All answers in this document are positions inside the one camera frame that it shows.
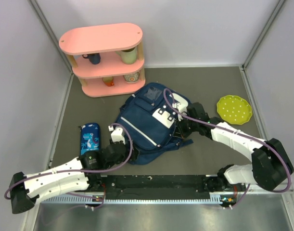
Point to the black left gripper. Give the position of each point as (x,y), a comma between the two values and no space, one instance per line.
(134,152)

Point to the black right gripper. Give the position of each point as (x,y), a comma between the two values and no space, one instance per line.
(179,132)

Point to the navy blue student backpack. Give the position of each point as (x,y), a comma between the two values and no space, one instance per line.
(151,123)

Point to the blue dinosaur pencil case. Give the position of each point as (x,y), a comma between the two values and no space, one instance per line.
(90,135)

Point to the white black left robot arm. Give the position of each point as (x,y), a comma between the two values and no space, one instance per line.
(79,174)

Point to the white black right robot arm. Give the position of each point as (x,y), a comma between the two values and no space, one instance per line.
(270,164)

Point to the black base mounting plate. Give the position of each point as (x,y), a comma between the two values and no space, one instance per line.
(158,187)

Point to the green polka dot plate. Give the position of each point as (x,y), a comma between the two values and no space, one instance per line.
(234,109)

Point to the patterned small bowl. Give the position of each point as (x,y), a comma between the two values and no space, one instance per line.
(131,78)

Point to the orange cup on shelf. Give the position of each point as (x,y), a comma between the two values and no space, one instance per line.
(108,81)

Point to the pale green cup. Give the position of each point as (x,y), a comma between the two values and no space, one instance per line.
(128,56)

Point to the pink three-tier shelf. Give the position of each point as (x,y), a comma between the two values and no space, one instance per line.
(105,40)

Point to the dark blue mug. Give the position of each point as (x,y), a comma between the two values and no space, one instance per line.
(94,58)

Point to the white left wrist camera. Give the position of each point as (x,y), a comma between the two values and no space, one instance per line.
(117,134)

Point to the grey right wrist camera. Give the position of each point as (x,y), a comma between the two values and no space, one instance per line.
(180,104)

